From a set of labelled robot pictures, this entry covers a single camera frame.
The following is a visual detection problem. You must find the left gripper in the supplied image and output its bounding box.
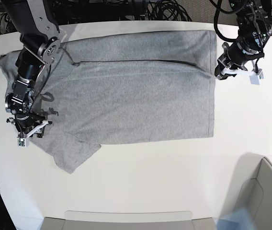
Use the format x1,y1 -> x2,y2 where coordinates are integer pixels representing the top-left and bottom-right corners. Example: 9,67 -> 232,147
215,42 -> 253,80

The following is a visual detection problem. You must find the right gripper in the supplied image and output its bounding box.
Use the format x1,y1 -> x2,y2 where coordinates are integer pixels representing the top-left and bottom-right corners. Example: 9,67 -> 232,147
6,113 -> 52,138

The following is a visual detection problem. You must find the grey T-shirt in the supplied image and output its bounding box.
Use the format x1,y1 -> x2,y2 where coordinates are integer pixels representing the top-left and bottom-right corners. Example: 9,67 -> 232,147
0,30 -> 217,175

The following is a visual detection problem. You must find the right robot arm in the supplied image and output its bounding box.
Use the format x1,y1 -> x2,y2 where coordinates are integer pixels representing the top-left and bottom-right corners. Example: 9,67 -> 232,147
2,0 -> 61,146

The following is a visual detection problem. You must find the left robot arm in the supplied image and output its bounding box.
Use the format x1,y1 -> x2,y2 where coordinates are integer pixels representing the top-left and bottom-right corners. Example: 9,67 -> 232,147
210,0 -> 272,81

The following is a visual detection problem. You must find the grey plastic bin bottom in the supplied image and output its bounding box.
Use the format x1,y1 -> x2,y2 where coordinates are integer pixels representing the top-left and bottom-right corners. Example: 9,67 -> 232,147
40,211 -> 216,230

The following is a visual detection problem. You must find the grey plastic bin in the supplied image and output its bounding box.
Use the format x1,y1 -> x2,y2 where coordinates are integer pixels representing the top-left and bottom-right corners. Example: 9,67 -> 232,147
235,157 -> 272,230
40,211 -> 216,230

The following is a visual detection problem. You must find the grey plastic bin right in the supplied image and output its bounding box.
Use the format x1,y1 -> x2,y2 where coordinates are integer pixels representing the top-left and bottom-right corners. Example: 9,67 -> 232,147
235,157 -> 272,230

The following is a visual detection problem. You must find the blue translucent object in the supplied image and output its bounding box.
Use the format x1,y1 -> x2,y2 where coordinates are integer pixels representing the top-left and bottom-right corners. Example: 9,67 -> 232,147
215,208 -> 252,230

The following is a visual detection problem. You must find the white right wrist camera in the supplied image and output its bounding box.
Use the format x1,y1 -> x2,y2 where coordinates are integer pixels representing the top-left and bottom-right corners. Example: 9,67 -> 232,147
17,137 -> 29,147

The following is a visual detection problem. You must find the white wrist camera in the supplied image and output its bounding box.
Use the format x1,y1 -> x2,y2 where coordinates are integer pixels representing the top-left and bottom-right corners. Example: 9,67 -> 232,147
249,69 -> 264,85
17,137 -> 29,147

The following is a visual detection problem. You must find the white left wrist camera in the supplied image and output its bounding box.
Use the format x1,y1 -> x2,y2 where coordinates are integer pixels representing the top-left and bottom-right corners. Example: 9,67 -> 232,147
249,69 -> 264,85

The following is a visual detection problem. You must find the black cable bundle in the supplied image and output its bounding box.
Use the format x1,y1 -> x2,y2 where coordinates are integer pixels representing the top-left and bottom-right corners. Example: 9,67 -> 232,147
116,0 -> 194,23

